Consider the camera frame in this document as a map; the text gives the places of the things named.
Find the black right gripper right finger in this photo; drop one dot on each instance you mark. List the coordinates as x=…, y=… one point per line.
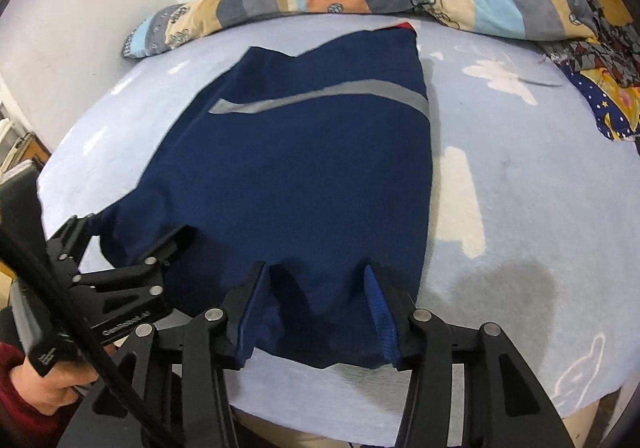
x=504, y=404

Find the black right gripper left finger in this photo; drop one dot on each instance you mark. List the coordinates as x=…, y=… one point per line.
x=179, y=375

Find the navy blue work jacket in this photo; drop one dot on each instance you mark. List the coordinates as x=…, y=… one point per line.
x=312, y=172

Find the left hand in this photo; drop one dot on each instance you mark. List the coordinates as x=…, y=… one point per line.
x=57, y=389

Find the red sleeve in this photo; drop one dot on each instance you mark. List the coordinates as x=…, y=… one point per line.
x=21, y=424

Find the navy yellow star pillow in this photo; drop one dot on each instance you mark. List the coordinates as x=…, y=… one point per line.
x=615, y=108

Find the dark patterned crumpled garment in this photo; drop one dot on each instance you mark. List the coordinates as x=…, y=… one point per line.
x=613, y=47

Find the striped patchwork rolled quilt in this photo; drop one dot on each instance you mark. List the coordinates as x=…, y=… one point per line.
x=532, y=20

